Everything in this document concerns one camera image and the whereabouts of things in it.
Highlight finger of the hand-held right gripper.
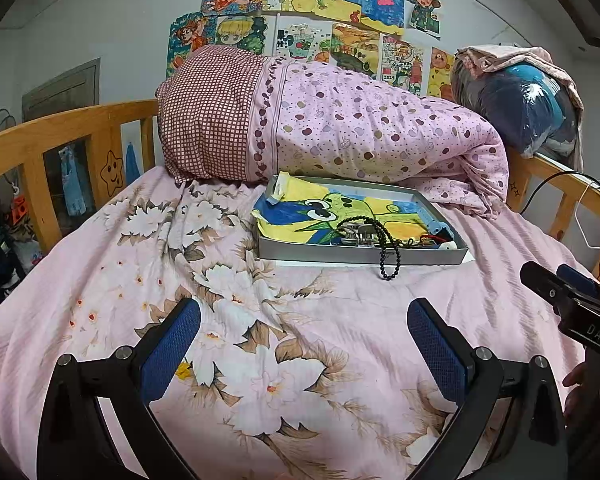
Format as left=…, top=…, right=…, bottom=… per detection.
left=557, top=263, right=600, bottom=306
left=520, top=261, right=597, bottom=312

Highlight pink floral bed sheet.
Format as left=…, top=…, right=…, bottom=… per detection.
left=0, top=167, right=600, bottom=480

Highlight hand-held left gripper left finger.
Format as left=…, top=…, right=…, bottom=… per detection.
left=37, top=297, right=202, bottom=480

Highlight grey shallow box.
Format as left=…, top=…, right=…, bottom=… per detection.
left=252, top=172, right=469, bottom=266

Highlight person's right hand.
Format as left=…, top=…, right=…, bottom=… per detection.
left=562, top=360, right=589, bottom=418

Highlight light blue wristwatch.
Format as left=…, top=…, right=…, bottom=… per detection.
left=414, top=200, right=456, bottom=246

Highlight small blue hanging cloth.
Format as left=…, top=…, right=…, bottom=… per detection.
left=124, top=142, right=141, bottom=187

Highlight plastic-wrapped blue bundle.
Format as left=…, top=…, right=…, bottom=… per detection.
left=455, top=44, right=586, bottom=172

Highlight white wire hanger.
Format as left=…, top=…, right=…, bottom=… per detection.
left=575, top=180, right=600, bottom=251

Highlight metal keys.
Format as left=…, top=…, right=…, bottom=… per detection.
left=337, top=225, right=377, bottom=247

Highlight wooden bed frame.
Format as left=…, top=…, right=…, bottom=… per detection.
left=0, top=99, right=600, bottom=331

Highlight red checked pillow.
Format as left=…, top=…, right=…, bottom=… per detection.
left=155, top=45, right=282, bottom=186

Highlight grey door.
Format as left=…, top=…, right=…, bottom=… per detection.
left=22, top=58, right=101, bottom=122

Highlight dark blue bagged bundle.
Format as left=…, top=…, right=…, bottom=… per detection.
left=450, top=52, right=581, bottom=158

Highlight pink polka dot quilt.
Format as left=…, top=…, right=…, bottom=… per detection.
left=252, top=57, right=511, bottom=218

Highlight black bead necklace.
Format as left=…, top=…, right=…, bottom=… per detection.
left=337, top=216, right=406, bottom=282

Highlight light blue hanging garment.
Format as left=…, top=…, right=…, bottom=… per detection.
left=60, top=145, right=89, bottom=217

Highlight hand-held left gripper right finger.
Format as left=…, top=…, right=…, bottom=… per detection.
left=406, top=297, right=568, bottom=480

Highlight black cable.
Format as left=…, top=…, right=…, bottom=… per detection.
left=522, top=171, right=600, bottom=213

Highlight group of wall drawings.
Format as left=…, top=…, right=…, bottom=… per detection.
left=167, top=0, right=456, bottom=99

